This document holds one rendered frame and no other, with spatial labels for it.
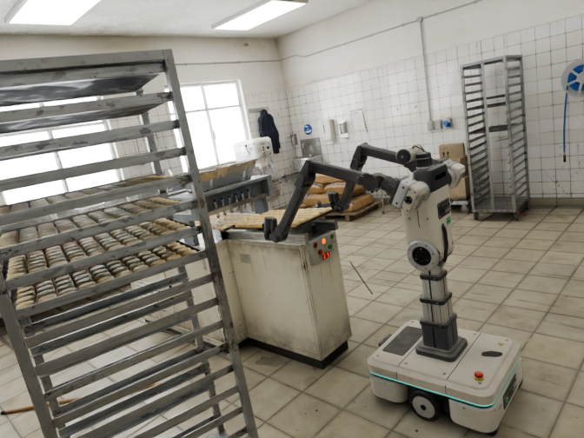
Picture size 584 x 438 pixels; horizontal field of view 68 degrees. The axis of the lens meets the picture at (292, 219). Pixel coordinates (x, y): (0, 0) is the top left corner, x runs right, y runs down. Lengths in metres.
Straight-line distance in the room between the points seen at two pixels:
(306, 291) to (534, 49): 4.30
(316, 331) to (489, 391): 1.02
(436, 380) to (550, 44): 4.47
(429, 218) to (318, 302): 0.95
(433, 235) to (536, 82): 4.08
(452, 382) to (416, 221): 0.76
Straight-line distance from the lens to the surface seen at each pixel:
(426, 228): 2.09
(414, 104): 6.56
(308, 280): 2.57
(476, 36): 6.20
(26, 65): 1.41
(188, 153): 1.46
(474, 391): 2.21
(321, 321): 2.71
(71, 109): 1.43
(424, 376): 2.29
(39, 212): 1.42
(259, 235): 2.73
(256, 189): 3.28
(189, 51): 6.94
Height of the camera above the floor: 1.53
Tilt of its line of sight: 12 degrees down
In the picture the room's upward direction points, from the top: 10 degrees counter-clockwise
